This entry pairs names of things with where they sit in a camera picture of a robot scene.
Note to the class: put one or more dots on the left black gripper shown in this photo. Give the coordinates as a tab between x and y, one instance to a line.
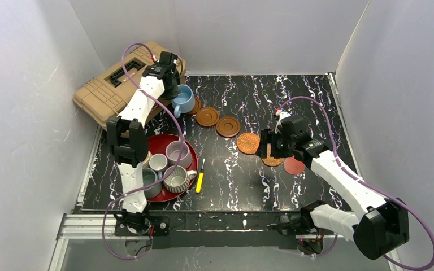
173	89

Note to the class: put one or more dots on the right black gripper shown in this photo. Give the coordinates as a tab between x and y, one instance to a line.
265	143

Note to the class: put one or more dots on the woven rattan coaster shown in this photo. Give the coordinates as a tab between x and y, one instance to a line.
269	160
248	143

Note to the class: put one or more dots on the light blue mug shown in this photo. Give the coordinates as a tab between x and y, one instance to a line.
184	102

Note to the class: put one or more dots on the red apple coaster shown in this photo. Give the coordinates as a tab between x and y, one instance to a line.
293	166

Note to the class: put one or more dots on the brown wooden coaster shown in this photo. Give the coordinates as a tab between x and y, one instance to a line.
228	126
207	116
196	108

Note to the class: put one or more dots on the dark grey mug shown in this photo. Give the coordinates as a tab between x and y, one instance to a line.
150	177

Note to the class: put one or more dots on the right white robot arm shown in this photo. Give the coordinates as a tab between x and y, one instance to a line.
376	224

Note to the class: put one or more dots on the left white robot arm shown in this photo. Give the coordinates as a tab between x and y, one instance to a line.
128	142

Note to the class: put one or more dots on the tan plastic toolbox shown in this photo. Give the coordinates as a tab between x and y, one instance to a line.
108	94

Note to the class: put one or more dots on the red round tray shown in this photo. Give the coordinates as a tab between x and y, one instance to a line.
158	145

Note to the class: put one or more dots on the lilac mug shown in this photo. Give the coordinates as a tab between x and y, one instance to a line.
178	153

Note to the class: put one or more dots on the small white grey mug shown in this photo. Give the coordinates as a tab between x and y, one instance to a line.
159	164

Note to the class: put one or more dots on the cream yellow mug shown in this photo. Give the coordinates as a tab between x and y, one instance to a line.
147	159

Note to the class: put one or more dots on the ribbed beige mug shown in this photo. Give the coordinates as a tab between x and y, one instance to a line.
178	179

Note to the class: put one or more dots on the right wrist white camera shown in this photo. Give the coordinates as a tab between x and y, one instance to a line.
280	115

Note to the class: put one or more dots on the yellow handled screwdriver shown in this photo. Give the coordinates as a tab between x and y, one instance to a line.
200	178

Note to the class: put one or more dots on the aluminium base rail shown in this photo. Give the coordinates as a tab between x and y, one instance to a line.
192	240

